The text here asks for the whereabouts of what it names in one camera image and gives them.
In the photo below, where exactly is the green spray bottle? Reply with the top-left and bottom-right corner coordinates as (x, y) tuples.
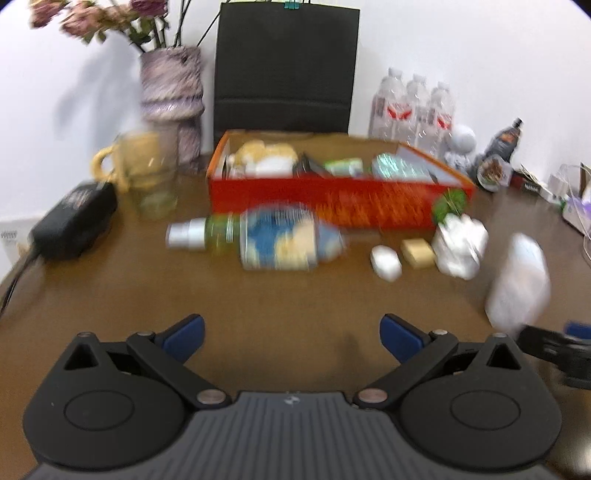
(165, 215), (243, 254)

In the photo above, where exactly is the clear glass cup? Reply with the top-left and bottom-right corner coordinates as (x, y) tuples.
(121, 124), (181, 220)

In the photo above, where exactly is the white bottle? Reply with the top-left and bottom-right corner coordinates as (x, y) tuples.
(485, 233), (552, 337)

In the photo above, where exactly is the yellow mug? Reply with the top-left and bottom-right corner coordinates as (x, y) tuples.
(91, 131), (162, 192)

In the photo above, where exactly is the white earbud case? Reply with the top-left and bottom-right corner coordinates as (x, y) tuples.
(369, 244), (403, 283)

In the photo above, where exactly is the black power adapter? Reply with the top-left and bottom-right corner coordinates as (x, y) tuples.
(28, 181), (118, 261)

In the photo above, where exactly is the white robot figure speaker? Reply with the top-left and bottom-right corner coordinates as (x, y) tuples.
(445, 126), (478, 174)

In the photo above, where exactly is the green bottle blue label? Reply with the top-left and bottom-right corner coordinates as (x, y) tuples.
(238, 206), (348, 271)

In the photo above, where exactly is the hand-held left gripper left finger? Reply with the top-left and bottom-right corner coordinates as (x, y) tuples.
(62, 314), (232, 409)

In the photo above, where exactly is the green packet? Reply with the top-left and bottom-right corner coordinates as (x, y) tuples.
(323, 157), (365, 177)

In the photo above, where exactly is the white charger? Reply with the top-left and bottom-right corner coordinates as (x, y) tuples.
(540, 174), (570, 204)

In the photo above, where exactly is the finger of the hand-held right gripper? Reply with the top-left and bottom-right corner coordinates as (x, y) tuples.
(517, 323), (591, 388)
(564, 321), (591, 343)

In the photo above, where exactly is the dark red flat box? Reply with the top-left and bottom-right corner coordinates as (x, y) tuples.
(510, 171), (546, 195)

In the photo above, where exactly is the shiny silver packet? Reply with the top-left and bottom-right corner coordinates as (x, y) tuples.
(370, 153), (437, 182)

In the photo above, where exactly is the black paper bag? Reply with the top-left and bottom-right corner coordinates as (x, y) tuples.
(213, 2), (361, 139)

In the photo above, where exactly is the clear water bottle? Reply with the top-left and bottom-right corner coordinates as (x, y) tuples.
(422, 82), (455, 158)
(402, 74), (435, 148)
(368, 67), (409, 139)

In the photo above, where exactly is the dried rose bouquet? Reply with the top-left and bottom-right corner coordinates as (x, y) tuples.
(28, 0), (195, 54)

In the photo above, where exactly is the dark bottle-shaped pack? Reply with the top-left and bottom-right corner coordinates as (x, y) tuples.
(475, 117), (525, 192)

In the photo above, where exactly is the small yellow block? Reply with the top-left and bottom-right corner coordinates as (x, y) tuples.
(400, 237), (437, 268)

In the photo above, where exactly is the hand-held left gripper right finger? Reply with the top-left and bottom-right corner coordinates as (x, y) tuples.
(353, 314), (525, 409)

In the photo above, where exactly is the crumpled translucent plastic bag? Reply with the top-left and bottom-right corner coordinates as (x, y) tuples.
(431, 215), (490, 281)

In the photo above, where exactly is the black power cable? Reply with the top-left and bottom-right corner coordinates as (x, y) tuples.
(0, 256), (38, 319)

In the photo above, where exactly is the white wall socket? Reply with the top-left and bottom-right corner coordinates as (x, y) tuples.
(0, 217), (35, 265)

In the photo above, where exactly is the orange cardboard box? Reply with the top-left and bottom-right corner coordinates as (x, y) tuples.
(206, 130), (476, 230)

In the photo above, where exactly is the purple textured vase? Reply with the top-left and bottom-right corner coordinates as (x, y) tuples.
(140, 46), (205, 169)

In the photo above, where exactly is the wooden desk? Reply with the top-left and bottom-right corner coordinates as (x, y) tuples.
(0, 152), (591, 480)

